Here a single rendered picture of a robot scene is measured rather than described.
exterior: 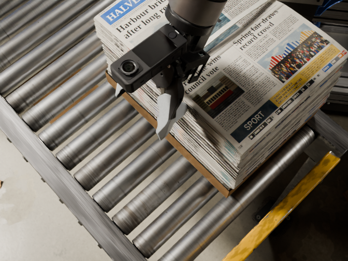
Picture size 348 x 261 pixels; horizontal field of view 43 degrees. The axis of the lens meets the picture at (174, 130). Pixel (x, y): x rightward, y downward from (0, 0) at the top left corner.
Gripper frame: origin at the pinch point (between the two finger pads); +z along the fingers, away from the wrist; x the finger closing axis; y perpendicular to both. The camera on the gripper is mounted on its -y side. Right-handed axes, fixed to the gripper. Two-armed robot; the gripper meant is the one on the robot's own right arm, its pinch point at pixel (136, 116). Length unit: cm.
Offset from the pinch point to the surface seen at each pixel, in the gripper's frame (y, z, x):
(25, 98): 3.3, 24.8, 31.6
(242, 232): 73, 75, -19
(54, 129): 3.3, 24.2, 20.2
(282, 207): 21.8, 10.5, -26.3
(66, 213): 35, 99, 32
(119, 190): 5.1, 23.8, -0.6
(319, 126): 39.9, 1.3, -19.6
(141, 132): 15.1, 17.2, 6.2
